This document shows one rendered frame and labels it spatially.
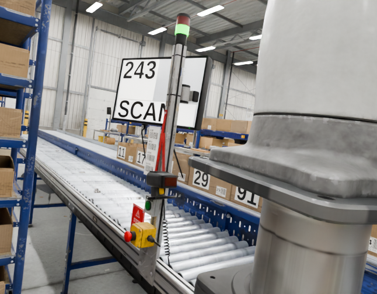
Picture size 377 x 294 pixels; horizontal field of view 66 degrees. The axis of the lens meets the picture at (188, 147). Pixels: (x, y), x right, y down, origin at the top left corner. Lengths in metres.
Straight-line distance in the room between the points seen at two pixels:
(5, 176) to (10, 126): 0.17
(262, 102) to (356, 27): 0.10
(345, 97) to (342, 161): 0.05
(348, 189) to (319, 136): 0.06
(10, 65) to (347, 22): 1.02
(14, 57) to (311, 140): 1.01
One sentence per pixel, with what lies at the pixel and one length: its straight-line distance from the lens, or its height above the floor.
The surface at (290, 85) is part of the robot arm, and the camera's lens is 0.27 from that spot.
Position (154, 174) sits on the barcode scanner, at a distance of 1.00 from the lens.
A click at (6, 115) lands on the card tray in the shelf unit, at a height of 1.21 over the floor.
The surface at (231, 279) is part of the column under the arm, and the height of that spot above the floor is 1.08.
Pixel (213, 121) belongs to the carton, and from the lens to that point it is 8.56.
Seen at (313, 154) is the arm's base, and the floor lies 1.24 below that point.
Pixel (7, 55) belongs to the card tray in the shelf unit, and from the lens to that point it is 1.14.
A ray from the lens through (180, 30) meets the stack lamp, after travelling 1.12.
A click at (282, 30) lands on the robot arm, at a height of 1.34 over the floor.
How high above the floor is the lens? 1.24
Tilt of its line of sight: 3 degrees down
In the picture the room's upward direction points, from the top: 8 degrees clockwise
